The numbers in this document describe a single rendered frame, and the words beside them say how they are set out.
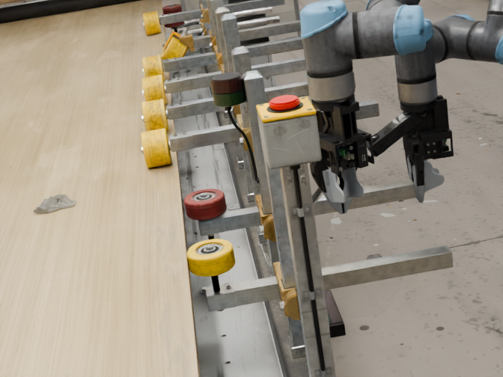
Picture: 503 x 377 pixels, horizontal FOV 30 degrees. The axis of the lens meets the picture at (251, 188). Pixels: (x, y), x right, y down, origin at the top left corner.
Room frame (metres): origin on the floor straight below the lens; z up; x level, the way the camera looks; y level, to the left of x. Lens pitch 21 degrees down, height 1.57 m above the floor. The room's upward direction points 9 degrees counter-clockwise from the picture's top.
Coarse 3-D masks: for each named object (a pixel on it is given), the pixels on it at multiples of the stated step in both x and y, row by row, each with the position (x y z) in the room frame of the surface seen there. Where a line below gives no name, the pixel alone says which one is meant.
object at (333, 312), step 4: (328, 292) 1.62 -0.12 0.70; (328, 296) 1.61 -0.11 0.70; (328, 300) 1.59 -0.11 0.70; (332, 300) 1.59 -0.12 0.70; (328, 304) 1.58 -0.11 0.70; (332, 304) 1.57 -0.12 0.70; (328, 308) 1.56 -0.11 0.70; (332, 308) 1.56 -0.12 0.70; (336, 308) 1.56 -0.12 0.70; (332, 312) 1.54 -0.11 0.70; (336, 312) 1.54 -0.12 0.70; (332, 316) 1.53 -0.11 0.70; (336, 316) 1.53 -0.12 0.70; (340, 316) 1.52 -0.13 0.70; (332, 320) 1.51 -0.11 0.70; (336, 320) 1.51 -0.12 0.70; (340, 320) 1.51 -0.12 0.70
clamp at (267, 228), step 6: (258, 198) 1.75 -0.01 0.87; (258, 204) 1.71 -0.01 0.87; (258, 210) 1.71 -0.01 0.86; (264, 216) 1.65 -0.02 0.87; (270, 216) 1.65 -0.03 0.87; (264, 222) 1.65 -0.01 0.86; (270, 222) 1.63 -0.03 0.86; (264, 228) 1.63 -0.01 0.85; (270, 228) 1.63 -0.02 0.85; (264, 234) 1.65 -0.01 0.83; (270, 234) 1.63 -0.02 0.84; (270, 240) 1.64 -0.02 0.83
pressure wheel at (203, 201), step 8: (192, 192) 1.74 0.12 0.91; (200, 192) 1.74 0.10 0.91; (208, 192) 1.73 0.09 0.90; (216, 192) 1.72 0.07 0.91; (184, 200) 1.71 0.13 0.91; (192, 200) 1.70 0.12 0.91; (200, 200) 1.70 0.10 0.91; (208, 200) 1.68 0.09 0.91; (216, 200) 1.68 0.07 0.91; (224, 200) 1.70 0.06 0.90; (192, 208) 1.68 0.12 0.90; (200, 208) 1.67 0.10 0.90; (208, 208) 1.67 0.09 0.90; (216, 208) 1.68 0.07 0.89; (224, 208) 1.69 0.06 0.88; (192, 216) 1.68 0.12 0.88; (200, 216) 1.67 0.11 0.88; (208, 216) 1.67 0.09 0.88; (216, 216) 1.68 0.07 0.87
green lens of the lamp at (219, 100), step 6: (216, 96) 1.66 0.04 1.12; (222, 96) 1.65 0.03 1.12; (228, 96) 1.65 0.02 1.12; (234, 96) 1.65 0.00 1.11; (240, 96) 1.65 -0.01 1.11; (216, 102) 1.66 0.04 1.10; (222, 102) 1.65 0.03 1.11; (228, 102) 1.65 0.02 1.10; (234, 102) 1.65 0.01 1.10; (240, 102) 1.65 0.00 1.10
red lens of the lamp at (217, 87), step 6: (240, 78) 1.66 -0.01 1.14; (216, 84) 1.65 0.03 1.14; (222, 84) 1.65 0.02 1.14; (228, 84) 1.65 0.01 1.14; (234, 84) 1.65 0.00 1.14; (240, 84) 1.66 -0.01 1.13; (216, 90) 1.66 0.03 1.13; (222, 90) 1.65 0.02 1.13; (228, 90) 1.65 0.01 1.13; (234, 90) 1.65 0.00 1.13
